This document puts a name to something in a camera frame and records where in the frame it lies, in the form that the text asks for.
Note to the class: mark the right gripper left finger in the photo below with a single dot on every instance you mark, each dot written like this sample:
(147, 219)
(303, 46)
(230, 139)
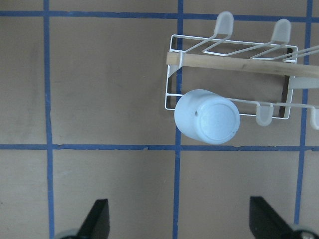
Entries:
(97, 223)

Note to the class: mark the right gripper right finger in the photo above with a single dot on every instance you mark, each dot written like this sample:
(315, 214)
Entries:
(266, 223)

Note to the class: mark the pale blue cup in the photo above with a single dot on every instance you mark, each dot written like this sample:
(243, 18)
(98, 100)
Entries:
(207, 117)

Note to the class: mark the white wire cup rack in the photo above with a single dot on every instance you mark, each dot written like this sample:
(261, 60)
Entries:
(275, 57)

